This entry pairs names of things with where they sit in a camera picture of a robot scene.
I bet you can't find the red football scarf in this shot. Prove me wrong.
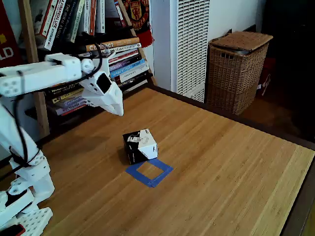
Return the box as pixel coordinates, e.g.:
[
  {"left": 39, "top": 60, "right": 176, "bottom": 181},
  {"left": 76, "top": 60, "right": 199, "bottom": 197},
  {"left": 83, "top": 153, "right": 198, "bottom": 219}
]
[{"left": 122, "top": 0, "right": 155, "bottom": 49}]

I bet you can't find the black rocket science book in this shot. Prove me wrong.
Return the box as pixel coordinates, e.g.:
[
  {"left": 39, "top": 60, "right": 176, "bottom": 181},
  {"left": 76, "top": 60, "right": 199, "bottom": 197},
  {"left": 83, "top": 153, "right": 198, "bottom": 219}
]
[{"left": 44, "top": 82, "right": 86, "bottom": 96}]

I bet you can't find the blue spine book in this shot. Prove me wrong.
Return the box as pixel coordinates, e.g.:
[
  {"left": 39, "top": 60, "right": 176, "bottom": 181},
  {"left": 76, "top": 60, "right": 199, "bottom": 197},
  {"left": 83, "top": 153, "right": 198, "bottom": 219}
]
[{"left": 109, "top": 59, "right": 146, "bottom": 79}]

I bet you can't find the thin red book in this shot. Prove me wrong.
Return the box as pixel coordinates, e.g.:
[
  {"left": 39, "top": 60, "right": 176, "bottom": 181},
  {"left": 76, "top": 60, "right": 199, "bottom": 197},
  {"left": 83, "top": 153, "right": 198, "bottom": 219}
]
[{"left": 113, "top": 0, "right": 128, "bottom": 28}]

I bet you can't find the brown wicker laundry hamper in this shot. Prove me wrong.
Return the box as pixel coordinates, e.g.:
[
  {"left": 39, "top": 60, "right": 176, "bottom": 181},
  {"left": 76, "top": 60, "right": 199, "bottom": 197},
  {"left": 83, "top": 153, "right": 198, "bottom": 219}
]
[{"left": 205, "top": 30, "right": 274, "bottom": 116}]

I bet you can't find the blue tape square target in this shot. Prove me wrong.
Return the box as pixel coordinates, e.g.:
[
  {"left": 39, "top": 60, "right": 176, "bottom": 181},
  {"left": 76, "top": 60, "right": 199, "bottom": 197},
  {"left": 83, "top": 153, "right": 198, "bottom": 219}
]
[{"left": 125, "top": 158, "right": 174, "bottom": 188}]

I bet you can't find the wooden ladder bookshelf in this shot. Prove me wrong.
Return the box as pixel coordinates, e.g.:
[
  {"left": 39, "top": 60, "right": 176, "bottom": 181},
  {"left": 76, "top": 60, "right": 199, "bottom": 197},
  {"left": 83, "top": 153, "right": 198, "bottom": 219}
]
[{"left": 18, "top": 0, "right": 158, "bottom": 138}]

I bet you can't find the black and white cardboard box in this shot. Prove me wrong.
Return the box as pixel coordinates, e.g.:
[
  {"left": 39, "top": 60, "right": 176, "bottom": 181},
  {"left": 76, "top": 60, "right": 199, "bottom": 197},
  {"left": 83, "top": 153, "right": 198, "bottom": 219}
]
[{"left": 122, "top": 128, "right": 159, "bottom": 165}]

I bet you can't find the narrow orange book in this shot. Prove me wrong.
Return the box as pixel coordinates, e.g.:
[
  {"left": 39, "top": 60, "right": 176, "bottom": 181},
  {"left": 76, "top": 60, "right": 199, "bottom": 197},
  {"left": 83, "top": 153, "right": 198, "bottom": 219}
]
[{"left": 88, "top": 0, "right": 97, "bottom": 36}]

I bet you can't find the dark purple book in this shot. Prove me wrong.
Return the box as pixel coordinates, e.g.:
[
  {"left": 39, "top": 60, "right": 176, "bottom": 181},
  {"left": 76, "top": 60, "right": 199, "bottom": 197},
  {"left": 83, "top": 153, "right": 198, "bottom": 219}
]
[{"left": 109, "top": 55, "right": 143, "bottom": 72}]

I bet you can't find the narrow white book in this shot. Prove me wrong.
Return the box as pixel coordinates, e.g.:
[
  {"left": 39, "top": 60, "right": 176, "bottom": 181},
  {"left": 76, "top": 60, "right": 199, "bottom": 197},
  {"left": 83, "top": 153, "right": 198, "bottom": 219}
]
[{"left": 83, "top": 0, "right": 91, "bottom": 37}]

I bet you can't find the white perforated base plate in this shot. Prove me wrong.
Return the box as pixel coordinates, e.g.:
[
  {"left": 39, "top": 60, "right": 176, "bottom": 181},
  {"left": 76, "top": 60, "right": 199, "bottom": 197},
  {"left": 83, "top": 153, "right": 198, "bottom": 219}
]
[{"left": 14, "top": 206, "right": 54, "bottom": 236}]

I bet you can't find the white red striped book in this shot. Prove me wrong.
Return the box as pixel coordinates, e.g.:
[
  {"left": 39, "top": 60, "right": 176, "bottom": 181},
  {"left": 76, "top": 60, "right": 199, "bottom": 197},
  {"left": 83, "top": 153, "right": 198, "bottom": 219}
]
[{"left": 108, "top": 48, "right": 140, "bottom": 66}]

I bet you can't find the tan Connect book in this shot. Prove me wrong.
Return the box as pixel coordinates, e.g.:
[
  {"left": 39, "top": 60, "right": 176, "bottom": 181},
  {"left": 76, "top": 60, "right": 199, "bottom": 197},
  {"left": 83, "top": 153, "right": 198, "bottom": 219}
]
[{"left": 85, "top": 37, "right": 140, "bottom": 52}]

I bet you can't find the white book dark title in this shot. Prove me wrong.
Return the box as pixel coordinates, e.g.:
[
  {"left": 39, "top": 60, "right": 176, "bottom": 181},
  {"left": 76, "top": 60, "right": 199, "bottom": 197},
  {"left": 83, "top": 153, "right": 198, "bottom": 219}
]
[{"left": 95, "top": 0, "right": 106, "bottom": 34}]

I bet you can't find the lilac spine book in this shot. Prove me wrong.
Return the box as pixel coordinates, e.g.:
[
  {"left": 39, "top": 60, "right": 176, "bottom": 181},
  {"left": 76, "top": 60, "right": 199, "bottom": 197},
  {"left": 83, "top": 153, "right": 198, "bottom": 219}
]
[{"left": 53, "top": 94, "right": 87, "bottom": 110}]

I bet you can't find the white louvred wall heater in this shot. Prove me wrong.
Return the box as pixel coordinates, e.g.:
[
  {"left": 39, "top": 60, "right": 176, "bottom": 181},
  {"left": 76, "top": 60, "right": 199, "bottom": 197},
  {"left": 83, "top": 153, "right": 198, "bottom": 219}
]
[{"left": 169, "top": 0, "right": 211, "bottom": 103}]

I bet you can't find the yellow spine book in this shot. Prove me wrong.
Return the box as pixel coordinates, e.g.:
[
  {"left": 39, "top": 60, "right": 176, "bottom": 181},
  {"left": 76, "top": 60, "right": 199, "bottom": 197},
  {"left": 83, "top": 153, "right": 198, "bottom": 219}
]
[{"left": 51, "top": 89, "right": 84, "bottom": 104}]

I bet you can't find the white cord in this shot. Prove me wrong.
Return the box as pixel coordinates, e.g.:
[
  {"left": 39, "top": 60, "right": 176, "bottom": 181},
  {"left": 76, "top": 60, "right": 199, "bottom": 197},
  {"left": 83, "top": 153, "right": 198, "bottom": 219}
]
[{"left": 257, "top": 73, "right": 272, "bottom": 96}]

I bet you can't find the white red Financial Life book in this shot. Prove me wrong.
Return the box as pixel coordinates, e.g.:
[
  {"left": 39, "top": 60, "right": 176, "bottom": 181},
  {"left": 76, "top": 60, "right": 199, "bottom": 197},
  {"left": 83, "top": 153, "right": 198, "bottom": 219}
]
[{"left": 43, "top": 0, "right": 65, "bottom": 52}]

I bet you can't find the red and yellow banner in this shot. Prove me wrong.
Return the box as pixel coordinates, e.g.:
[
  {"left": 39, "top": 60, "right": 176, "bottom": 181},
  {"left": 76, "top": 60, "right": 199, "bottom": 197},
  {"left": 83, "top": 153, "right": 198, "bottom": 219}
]
[{"left": 0, "top": 0, "right": 25, "bottom": 72}]

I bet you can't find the black camera cable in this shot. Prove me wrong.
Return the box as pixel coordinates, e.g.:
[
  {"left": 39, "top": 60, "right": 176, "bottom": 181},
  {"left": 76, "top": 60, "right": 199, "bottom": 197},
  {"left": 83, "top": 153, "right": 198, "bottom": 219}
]
[{"left": 78, "top": 31, "right": 104, "bottom": 82}]

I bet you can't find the white Modern Romance book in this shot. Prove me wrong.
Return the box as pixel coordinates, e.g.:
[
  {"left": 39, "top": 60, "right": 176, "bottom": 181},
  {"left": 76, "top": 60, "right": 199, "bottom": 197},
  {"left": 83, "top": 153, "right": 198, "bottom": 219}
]
[{"left": 108, "top": 43, "right": 142, "bottom": 56}]

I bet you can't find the black Moral Animal book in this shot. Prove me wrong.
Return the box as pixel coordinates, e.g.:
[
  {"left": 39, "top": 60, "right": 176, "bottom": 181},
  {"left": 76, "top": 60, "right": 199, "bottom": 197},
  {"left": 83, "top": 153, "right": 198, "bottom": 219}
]
[{"left": 53, "top": 0, "right": 76, "bottom": 47}]

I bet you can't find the black and red clamp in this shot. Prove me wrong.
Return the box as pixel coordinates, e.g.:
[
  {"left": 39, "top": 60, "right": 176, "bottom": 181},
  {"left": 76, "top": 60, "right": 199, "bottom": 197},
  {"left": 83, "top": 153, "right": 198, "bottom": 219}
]
[{"left": 0, "top": 223, "right": 27, "bottom": 236}]

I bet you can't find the dark green white book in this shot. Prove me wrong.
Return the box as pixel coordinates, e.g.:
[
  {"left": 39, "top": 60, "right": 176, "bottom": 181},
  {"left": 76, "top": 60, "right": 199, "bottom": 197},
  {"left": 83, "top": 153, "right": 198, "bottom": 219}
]
[{"left": 70, "top": 0, "right": 86, "bottom": 44}]

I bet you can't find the grey book red edge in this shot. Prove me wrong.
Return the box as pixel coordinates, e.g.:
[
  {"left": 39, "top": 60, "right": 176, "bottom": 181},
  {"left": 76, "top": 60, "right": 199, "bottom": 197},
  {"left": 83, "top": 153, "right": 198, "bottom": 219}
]
[{"left": 55, "top": 104, "right": 87, "bottom": 117}]

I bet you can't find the grey photo cover book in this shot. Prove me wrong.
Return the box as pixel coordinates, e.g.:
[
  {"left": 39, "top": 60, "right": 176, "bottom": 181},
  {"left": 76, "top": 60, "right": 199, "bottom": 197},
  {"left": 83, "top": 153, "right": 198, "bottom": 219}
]
[{"left": 29, "top": 0, "right": 54, "bottom": 47}]

